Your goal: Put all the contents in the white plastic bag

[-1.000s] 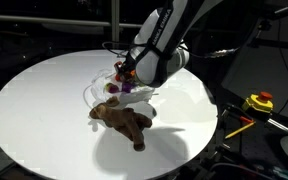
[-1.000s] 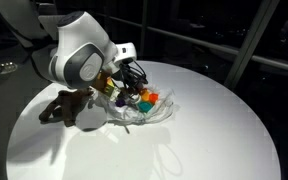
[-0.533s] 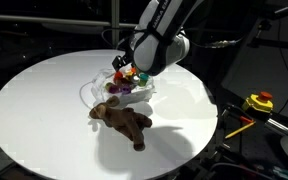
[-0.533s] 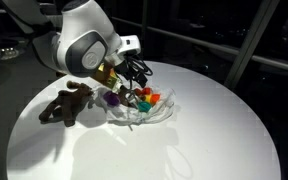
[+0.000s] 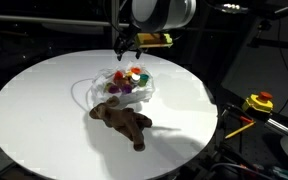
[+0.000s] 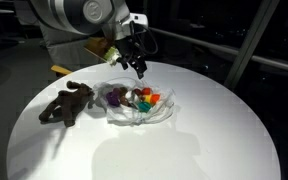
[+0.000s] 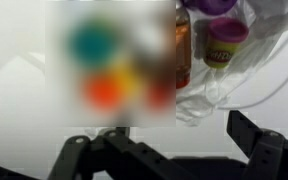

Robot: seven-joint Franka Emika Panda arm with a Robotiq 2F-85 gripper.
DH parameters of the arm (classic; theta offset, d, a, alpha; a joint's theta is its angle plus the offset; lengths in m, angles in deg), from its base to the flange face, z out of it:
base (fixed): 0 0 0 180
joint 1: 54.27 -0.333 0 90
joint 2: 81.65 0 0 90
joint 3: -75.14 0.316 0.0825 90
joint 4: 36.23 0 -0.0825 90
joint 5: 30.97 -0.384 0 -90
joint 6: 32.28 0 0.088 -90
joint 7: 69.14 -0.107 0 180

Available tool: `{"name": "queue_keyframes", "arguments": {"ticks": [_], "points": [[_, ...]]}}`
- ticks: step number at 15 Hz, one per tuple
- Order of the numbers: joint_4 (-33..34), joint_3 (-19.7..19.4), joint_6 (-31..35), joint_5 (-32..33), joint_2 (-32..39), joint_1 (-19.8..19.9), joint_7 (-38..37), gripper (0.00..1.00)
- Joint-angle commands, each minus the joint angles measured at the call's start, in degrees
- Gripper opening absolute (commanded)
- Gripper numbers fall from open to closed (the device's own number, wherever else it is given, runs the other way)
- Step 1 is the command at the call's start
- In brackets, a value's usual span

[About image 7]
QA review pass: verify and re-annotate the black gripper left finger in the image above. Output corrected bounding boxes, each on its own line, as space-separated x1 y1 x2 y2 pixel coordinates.
47 126 198 180

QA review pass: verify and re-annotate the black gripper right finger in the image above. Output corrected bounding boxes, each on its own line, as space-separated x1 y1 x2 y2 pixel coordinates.
226 109 288 180

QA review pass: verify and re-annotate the white plastic bag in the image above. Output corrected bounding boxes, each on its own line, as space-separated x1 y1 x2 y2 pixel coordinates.
175 0 288 128

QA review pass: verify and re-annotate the pink-lidded yellow Play-Doh tub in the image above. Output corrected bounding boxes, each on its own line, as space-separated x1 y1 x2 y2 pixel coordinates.
203 17 250 70

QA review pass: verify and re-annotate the red-capped spice bottle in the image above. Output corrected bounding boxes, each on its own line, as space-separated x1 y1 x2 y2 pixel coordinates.
175 3 192 90

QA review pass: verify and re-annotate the purple-lidded container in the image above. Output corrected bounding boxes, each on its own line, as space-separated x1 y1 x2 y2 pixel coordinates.
183 0 238 16

